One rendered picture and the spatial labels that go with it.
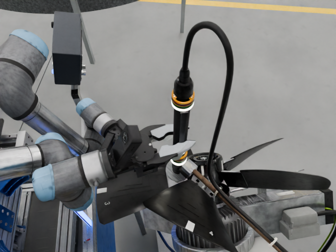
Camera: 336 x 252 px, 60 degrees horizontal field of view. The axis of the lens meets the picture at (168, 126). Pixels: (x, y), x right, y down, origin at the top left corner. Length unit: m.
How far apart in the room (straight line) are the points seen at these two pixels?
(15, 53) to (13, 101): 0.13
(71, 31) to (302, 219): 1.12
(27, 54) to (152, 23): 2.45
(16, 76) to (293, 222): 0.91
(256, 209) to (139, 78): 1.98
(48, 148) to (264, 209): 0.68
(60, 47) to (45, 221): 1.18
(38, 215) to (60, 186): 1.43
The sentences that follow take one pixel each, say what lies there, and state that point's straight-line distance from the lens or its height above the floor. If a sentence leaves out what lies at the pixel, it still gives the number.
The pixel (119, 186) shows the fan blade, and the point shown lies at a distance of 0.96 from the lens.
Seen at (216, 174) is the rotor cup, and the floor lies 1.24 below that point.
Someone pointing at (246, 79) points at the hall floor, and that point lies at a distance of 2.82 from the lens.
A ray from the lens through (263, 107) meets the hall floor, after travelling 2.67.
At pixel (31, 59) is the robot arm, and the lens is 0.93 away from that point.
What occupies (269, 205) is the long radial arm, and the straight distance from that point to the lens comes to 1.03.
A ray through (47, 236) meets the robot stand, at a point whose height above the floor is 0.21.
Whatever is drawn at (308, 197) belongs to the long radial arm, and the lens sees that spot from 1.08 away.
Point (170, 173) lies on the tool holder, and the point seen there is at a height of 1.29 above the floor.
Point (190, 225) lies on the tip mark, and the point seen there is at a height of 1.43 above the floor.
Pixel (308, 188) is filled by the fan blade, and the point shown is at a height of 1.26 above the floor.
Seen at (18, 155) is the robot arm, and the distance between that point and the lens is 0.78.
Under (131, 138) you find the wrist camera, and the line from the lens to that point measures 0.58.
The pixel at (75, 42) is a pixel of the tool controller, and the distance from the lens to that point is 1.30.
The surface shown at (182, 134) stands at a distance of 0.63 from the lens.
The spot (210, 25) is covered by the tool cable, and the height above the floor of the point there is 1.82.
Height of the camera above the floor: 2.07
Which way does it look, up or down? 59 degrees down
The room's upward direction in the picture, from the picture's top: straight up
